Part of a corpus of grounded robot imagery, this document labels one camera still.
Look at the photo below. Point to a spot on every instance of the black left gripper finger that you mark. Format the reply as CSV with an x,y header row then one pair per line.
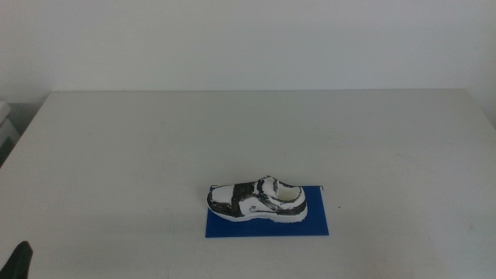
x,y
16,263

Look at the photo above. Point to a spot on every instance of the white and black shoe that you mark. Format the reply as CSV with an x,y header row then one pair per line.
x,y
255,203

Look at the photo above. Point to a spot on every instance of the blue rectangular mat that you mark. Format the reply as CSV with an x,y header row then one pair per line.
x,y
314,224

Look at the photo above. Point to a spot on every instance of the white side furniture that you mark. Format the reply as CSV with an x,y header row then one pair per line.
x,y
7,131

